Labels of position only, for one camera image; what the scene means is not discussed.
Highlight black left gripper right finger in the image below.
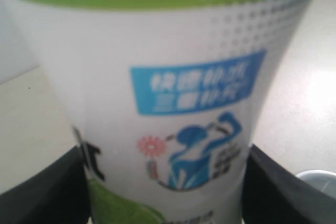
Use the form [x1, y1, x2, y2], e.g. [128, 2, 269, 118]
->
[242, 145, 335, 224]

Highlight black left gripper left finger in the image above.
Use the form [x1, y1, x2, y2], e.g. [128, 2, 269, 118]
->
[1, 147, 91, 223]

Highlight clear plastic drink bottle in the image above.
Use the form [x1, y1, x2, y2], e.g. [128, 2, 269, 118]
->
[3, 0, 310, 223]

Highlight white plastic tray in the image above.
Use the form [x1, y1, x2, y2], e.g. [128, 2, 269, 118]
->
[296, 170, 336, 198]

